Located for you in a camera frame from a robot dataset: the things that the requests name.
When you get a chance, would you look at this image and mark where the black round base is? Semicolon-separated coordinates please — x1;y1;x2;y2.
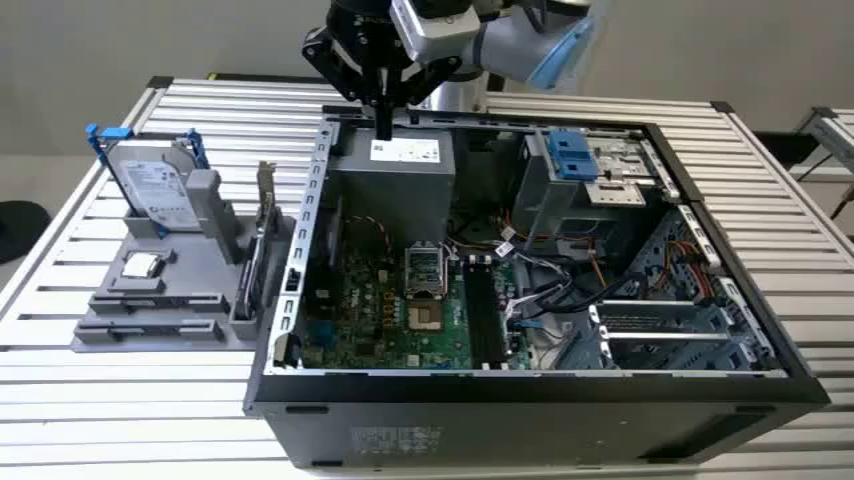
0;199;52;265

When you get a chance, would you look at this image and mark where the blue RAM stick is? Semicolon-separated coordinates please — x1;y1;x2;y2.
76;323;221;337

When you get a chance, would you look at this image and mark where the metal slat side table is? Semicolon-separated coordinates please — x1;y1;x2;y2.
790;105;854;181

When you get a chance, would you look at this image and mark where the blue plastic cage latch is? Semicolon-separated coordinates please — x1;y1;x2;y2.
546;128;599;180

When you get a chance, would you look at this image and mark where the hard disk in blue carrier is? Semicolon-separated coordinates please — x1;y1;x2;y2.
84;124;212;236

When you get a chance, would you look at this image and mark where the CPU socket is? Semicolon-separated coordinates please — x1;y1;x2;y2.
404;297;447;335

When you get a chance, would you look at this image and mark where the red black fan wire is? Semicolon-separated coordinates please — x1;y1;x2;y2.
340;214;398;265

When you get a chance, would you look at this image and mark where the black RAM slot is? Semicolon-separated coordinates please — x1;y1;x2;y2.
471;254;495;371
486;254;512;371
464;254;487;371
478;254;503;371

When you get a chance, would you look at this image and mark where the black PC case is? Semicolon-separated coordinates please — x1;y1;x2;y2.
240;103;833;470

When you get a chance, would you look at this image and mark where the grey power supply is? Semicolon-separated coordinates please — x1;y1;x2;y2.
326;127;459;251

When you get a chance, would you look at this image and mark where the black box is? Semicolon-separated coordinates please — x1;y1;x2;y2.
753;130;819;166

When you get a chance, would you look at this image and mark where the blue expansion slot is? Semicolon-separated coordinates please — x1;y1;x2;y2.
307;322;336;350

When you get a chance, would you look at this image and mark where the silver CPU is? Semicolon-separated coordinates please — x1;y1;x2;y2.
119;252;165;279

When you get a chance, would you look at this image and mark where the black cable bundle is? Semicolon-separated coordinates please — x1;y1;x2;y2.
523;272;646;317

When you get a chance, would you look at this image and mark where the green motherboard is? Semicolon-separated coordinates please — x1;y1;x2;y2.
299;252;539;371

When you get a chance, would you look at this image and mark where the metal socket cover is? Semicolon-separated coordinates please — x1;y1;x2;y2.
404;241;447;300

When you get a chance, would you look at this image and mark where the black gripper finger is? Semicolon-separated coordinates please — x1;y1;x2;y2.
383;57;463;141
300;28;386;141

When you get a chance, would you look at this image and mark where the graphics card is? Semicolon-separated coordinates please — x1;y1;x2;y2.
229;159;282;321

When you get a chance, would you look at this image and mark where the grey metal disk bay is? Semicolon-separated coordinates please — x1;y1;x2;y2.
551;298;779;374

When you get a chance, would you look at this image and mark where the power supply wire bundle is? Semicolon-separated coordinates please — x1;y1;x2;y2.
443;219;535;264

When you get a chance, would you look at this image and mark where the grey parts rack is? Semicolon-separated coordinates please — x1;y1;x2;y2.
69;168;299;354

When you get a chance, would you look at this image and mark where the orange red wire bundle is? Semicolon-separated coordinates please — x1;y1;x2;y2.
656;239;721;306

